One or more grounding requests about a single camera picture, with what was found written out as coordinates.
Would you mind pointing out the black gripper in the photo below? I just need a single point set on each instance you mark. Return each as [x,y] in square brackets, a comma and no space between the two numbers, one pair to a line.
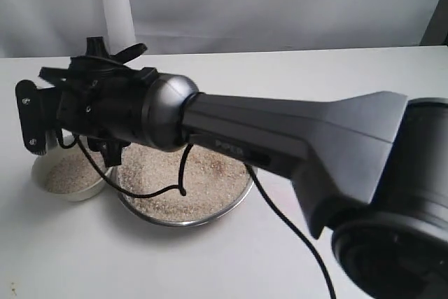
[112,108]

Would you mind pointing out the steel pan of rice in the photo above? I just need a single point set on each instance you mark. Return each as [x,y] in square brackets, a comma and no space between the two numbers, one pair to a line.
[185,188]

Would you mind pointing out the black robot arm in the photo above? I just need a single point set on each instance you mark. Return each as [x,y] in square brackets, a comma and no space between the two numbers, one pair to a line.
[371,168]

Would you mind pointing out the white ceramic bowl with rice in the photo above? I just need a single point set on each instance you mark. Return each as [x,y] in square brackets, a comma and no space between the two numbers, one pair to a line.
[67,174]

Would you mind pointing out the white curtain backdrop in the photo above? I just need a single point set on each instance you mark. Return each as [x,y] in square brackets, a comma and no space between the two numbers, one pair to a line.
[37,28]

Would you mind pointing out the dark frame post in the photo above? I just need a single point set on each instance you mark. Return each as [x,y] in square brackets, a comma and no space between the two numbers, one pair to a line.
[436,31]

